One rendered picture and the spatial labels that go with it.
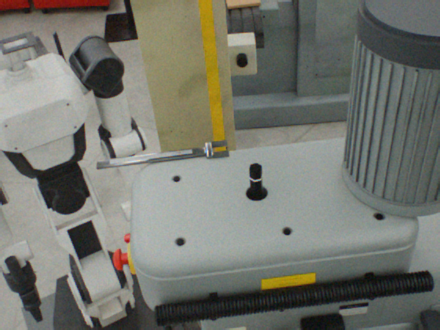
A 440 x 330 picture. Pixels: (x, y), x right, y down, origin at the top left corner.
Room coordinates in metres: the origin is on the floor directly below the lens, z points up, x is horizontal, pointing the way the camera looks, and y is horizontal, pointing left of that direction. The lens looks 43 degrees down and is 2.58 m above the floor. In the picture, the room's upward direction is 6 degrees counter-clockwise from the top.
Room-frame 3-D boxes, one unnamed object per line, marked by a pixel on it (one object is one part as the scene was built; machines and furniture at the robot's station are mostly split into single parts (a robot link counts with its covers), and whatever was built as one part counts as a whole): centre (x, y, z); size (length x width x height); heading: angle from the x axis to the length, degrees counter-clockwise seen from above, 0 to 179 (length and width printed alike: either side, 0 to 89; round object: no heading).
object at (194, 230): (0.67, -0.07, 1.81); 0.47 x 0.26 x 0.16; 92
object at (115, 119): (1.38, 0.31, 1.52); 0.13 x 0.12 x 0.22; 114
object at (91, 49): (1.41, 0.32, 1.70); 0.12 x 0.09 x 0.14; 24
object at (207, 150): (0.78, 0.11, 1.89); 0.24 x 0.04 x 0.01; 93
